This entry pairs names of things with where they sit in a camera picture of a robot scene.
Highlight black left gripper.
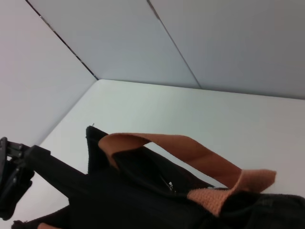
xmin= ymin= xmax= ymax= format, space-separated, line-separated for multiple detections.
xmin=0 ymin=137 xmax=51 ymax=220

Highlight black food bag orange handles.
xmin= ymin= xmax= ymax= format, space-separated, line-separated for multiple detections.
xmin=11 ymin=125 xmax=305 ymax=229

